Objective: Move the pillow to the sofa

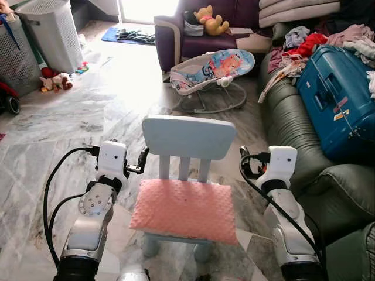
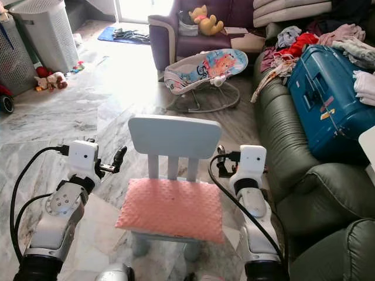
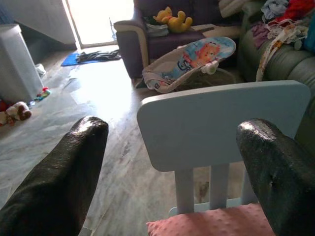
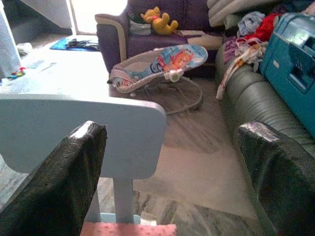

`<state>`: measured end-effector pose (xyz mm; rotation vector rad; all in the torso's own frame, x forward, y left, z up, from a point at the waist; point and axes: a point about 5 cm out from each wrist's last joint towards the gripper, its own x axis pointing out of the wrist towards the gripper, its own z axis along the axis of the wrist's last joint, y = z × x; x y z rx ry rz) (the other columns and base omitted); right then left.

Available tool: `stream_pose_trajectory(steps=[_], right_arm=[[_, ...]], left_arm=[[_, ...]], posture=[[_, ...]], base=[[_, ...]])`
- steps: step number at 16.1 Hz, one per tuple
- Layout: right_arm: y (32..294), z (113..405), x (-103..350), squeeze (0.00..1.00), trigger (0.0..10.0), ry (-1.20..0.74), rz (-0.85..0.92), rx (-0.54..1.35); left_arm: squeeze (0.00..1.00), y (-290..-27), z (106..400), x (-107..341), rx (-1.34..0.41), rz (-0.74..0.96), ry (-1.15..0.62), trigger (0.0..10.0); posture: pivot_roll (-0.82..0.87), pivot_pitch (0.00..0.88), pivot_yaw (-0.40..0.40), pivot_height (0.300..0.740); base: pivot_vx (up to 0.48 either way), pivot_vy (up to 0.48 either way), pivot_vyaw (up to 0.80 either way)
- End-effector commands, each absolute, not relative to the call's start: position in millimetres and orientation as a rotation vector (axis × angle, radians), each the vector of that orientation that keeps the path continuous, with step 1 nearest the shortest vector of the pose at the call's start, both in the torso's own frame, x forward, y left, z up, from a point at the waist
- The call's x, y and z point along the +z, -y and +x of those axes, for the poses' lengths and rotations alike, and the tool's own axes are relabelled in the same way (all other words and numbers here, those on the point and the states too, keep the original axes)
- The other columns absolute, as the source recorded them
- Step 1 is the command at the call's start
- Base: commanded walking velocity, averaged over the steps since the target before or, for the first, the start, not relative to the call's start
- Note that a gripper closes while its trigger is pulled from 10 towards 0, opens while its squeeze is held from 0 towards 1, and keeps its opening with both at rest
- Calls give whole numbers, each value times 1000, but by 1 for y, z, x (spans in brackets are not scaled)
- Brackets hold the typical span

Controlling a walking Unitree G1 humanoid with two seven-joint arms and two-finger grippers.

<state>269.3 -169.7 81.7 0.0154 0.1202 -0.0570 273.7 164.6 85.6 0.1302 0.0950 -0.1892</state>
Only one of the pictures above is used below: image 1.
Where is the pink dotted pillow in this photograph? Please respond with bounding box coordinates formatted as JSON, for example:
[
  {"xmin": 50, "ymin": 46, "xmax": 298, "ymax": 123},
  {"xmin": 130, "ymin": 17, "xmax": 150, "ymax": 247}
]
[{"xmin": 129, "ymin": 178, "xmax": 240, "ymax": 246}]

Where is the green leather sofa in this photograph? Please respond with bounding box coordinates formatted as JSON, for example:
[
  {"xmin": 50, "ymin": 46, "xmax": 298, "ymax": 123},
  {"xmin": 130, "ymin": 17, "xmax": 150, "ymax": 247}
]
[{"xmin": 258, "ymin": 50, "xmax": 375, "ymax": 281}]

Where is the light blue child chair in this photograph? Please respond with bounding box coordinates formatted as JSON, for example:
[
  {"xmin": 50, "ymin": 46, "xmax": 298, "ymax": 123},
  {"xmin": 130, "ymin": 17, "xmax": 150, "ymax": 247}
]
[{"xmin": 141, "ymin": 115, "xmax": 238, "ymax": 262}]

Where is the patterned beige cloth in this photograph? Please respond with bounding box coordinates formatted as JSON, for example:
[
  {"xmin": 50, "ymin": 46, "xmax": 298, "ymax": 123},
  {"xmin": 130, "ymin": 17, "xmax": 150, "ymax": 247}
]
[{"xmin": 258, "ymin": 55, "xmax": 306, "ymax": 105}]

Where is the baby bouncer with cartoon print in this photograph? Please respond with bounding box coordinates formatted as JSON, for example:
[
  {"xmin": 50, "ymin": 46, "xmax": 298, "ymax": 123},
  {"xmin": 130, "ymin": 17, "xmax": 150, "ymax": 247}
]
[{"xmin": 169, "ymin": 49, "xmax": 256, "ymax": 115}]

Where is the silver left robot leg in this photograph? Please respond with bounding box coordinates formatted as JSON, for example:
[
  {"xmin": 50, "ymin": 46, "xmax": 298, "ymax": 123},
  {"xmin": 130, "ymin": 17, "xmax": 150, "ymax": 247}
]
[{"xmin": 117, "ymin": 264, "xmax": 151, "ymax": 281}]

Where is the blue hard suitcase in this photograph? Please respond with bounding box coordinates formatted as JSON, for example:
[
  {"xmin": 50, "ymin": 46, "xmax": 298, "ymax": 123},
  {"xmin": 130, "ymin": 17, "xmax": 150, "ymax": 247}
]
[{"xmin": 295, "ymin": 44, "xmax": 375, "ymax": 165}]

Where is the red and beige plush toy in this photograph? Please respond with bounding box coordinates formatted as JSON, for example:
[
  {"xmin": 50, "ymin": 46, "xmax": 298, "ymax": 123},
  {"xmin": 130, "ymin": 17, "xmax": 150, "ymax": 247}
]
[{"xmin": 39, "ymin": 67, "xmax": 74, "ymax": 94}]

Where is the purple armchair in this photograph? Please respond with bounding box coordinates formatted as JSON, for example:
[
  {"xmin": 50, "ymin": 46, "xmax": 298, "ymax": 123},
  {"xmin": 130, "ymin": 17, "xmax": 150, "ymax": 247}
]
[{"xmin": 154, "ymin": 0, "xmax": 271, "ymax": 74}]

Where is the blue floor mat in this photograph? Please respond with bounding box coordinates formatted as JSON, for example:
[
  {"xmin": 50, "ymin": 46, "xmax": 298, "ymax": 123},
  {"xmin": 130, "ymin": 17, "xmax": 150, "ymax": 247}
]
[{"xmin": 100, "ymin": 26, "xmax": 156, "ymax": 46}]

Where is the red garment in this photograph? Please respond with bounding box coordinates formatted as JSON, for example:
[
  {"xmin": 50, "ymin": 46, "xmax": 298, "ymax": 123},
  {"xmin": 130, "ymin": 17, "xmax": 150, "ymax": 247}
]
[{"xmin": 282, "ymin": 33, "xmax": 329, "ymax": 60}]

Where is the grey blue garment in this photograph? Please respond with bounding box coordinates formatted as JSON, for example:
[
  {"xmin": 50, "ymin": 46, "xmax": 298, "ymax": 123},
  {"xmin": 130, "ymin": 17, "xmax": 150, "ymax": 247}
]
[{"xmin": 284, "ymin": 25, "xmax": 312, "ymax": 51}]

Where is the yellow bear plush toy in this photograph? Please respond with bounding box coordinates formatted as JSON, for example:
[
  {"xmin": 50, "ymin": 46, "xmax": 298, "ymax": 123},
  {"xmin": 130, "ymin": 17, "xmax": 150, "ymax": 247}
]
[{"xmin": 194, "ymin": 5, "xmax": 231, "ymax": 36}]

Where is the red toy car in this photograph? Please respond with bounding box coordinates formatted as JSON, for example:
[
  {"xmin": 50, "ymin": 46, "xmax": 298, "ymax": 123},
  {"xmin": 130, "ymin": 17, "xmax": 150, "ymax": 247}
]
[{"xmin": 0, "ymin": 81, "xmax": 22, "ymax": 115}]

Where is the white perforated laundry basket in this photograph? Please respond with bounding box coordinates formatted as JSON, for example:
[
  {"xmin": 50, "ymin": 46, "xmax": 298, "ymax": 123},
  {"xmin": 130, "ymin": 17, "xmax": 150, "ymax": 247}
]
[{"xmin": 15, "ymin": 0, "xmax": 84, "ymax": 74}]

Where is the white garment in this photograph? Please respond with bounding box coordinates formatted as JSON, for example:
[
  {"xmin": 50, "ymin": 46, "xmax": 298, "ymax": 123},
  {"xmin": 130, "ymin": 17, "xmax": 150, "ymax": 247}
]
[{"xmin": 343, "ymin": 37, "xmax": 375, "ymax": 64}]

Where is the cream folded cushion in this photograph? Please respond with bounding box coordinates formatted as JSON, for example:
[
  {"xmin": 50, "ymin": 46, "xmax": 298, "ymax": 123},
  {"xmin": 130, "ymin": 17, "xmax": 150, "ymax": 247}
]
[{"xmin": 258, "ymin": 0, "xmax": 342, "ymax": 28}]

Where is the grey perforated laundry basket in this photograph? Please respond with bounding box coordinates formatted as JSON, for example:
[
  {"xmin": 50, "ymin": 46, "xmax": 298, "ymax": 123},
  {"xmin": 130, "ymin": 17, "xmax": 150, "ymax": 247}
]
[{"xmin": 0, "ymin": 15, "xmax": 43, "ymax": 98}]

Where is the pink garment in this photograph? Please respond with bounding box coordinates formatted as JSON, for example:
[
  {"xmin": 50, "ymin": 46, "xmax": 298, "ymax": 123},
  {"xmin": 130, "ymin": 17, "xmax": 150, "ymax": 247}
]
[{"xmin": 326, "ymin": 24, "xmax": 375, "ymax": 48}]

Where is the dark clothes pile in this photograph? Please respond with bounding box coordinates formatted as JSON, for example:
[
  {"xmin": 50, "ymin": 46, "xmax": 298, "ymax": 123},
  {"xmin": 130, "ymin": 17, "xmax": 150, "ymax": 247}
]
[{"xmin": 316, "ymin": 0, "xmax": 375, "ymax": 36}]

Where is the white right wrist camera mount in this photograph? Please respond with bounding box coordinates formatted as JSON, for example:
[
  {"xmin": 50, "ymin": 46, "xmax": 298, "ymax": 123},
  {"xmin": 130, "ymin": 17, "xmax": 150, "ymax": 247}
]
[{"xmin": 266, "ymin": 146, "xmax": 298, "ymax": 183}]

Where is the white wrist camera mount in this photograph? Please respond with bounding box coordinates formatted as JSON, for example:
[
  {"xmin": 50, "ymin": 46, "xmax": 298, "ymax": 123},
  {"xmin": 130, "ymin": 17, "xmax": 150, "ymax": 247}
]
[
  {"xmin": 266, "ymin": 146, "xmax": 298, "ymax": 183},
  {"xmin": 96, "ymin": 140, "xmax": 129, "ymax": 180}
]

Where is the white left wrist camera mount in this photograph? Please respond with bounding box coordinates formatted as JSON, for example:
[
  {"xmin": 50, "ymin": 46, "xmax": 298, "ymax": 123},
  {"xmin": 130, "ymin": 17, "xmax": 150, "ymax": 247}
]
[{"xmin": 96, "ymin": 140, "xmax": 129, "ymax": 180}]

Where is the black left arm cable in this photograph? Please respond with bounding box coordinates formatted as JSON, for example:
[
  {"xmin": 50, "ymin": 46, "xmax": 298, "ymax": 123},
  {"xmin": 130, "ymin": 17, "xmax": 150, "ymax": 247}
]
[{"xmin": 42, "ymin": 146, "xmax": 101, "ymax": 268}]

